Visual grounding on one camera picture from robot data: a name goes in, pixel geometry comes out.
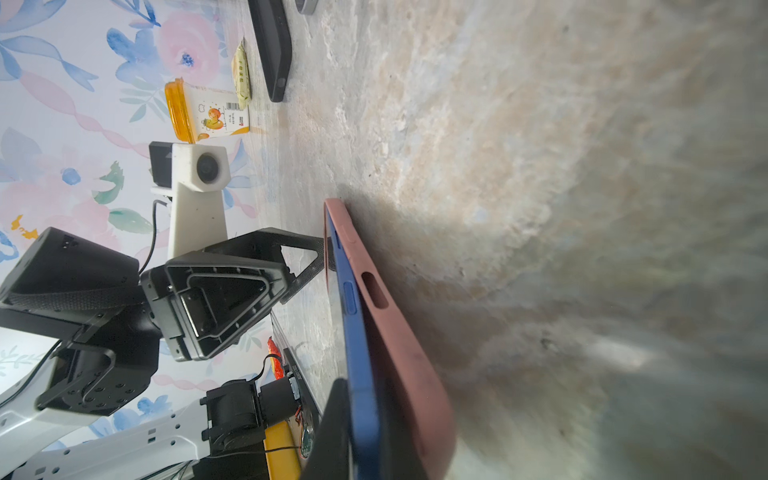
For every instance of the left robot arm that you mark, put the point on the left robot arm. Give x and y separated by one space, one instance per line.
26 432

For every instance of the black phone middle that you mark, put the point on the black phone middle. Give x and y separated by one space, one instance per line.
306 7

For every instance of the red chip bag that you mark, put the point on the red chip bag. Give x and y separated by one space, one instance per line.
276 359

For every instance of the small yellow snack packet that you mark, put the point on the small yellow snack packet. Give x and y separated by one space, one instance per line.
241 77

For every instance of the black phone case with camera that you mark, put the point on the black phone case with camera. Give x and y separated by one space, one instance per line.
274 44

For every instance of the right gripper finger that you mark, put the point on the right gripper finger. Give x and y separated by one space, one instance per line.
330 455

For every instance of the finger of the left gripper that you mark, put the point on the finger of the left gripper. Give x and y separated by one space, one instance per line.
269 244

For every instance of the black phone screen up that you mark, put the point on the black phone screen up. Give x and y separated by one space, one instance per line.
325 338

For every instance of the orange lid yogurt cup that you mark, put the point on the orange lid yogurt cup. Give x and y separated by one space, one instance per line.
201 113

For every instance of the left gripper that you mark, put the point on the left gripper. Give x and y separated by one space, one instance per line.
108 316

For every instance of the pink phone case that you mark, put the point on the pink phone case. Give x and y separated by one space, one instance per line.
418 431

